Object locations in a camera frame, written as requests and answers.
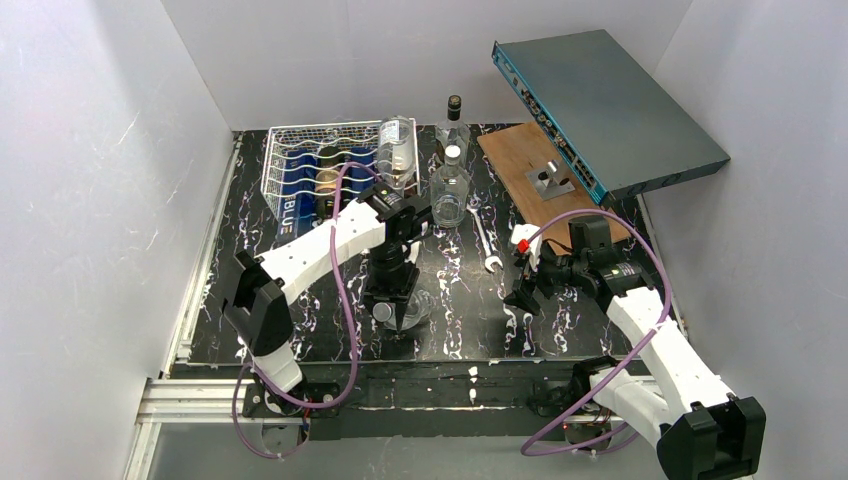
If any large clear round bottle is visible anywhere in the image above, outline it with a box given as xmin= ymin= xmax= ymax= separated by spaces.
xmin=372 ymin=289 xmax=435 ymax=332

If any clear bottle white cap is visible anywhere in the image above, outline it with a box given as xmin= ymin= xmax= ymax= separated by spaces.
xmin=430 ymin=145 xmax=471 ymax=228

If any square bottle dark label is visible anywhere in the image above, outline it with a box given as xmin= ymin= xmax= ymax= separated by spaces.
xmin=435 ymin=95 xmax=471 ymax=165

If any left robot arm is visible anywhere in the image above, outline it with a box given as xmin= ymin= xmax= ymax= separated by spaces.
xmin=221 ymin=182 xmax=434 ymax=411

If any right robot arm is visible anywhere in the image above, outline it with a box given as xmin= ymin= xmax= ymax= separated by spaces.
xmin=506 ymin=209 xmax=766 ymax=479

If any clear blue-tinted bottle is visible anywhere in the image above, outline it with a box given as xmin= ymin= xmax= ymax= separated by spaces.
xmin=347 ymin=146 xmax=376 ymax=198

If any clear bottle copper neck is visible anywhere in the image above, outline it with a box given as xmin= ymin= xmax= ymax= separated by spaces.
xmin=375 ymin=116 xmax=417 ymax=192

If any blue square bottle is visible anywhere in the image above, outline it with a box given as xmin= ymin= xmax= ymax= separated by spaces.
xmin=276 ymin=148 xmax=317 ymax=244

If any dark wine bottle silver cap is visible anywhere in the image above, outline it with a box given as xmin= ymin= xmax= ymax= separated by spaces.
xmin=314 ymin=146 xmax=344 ymax=220

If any silver wrench right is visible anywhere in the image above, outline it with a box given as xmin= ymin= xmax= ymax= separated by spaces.
xmin=467 ymin=200 xmax=503 ymax=273

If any wooden board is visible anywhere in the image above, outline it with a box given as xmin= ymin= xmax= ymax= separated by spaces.
xmin=477 ymin=123 xmax=597 ymax=226

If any metal bracket on board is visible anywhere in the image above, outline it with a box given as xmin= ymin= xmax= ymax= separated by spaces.
xmin=525 ymin=160 xmax=575 ymax=201

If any teal network switch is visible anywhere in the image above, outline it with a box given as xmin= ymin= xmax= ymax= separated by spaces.
xmin=491 ymin=29 xmax=730 ymax=207

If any white wire wine rack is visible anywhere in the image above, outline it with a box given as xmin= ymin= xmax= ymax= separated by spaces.
xmin=261 ymin=120 xmax=381 ymax=229

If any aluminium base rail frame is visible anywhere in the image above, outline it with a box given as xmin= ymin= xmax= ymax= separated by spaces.
xmin=125 ymin=374 xmax=753 ymax=480

